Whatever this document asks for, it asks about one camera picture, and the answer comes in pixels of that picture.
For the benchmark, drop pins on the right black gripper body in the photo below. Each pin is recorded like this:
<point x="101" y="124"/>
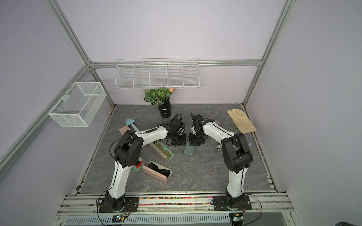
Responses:
<point x="195" y="139"/>

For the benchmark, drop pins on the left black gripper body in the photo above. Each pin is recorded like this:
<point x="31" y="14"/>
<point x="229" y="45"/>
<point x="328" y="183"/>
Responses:
<point x="178" y="140"/>

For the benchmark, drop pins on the mint case blue glasses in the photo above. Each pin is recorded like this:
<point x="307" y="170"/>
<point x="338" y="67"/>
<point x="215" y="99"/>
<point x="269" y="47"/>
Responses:
<point x="189" y="149"/>

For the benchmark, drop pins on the grey case mint lining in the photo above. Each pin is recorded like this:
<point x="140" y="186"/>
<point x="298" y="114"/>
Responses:
<point x="158" y="151"/>

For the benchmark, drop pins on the pink hard glasses case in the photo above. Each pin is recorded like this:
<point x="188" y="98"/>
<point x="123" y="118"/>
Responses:
<point x="124" y="129"/>

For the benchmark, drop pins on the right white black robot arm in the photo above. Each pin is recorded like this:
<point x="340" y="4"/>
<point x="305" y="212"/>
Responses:
<point x="236" y="153"/>

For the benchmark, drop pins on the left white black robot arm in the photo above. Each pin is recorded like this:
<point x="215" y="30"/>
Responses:
<point x="129" y="147"/>

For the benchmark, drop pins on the pink case black sunglasses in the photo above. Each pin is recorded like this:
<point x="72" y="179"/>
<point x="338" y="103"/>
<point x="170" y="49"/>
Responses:
<point x="155" y="174"/>

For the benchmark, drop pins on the grey mint case red sunglasses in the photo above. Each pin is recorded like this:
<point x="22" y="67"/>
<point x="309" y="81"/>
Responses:
<point x="142" y="166"/>

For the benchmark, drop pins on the green plant in black vase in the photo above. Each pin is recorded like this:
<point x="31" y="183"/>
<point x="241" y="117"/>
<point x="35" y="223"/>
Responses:
<point x="161" y="98"/>

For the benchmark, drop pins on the teal plastic scraper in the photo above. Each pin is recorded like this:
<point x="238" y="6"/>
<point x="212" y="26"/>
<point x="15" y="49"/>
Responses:
<point x="131" y="124"/>

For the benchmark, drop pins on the beige work glove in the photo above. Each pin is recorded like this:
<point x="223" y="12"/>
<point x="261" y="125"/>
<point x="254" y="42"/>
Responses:
<point x="241" y="121"/>

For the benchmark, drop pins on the long white wire shelf basket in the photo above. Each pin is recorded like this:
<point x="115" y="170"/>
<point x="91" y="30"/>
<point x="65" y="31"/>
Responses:
<point x="152" y="73"/>

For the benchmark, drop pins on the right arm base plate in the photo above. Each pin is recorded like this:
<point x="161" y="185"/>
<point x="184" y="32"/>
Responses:
<point x="227" y="203"/>

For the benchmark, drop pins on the white vented cable duct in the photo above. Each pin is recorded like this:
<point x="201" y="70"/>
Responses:
<point x="151" y="219"/>

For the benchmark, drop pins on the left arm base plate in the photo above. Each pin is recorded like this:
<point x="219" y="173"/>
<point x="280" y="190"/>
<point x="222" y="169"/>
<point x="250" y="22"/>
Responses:
<point x="123" y="204"/>

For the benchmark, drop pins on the white wire mesh side basket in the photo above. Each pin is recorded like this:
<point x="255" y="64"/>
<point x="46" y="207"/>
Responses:
<point x="79" y="105"/>

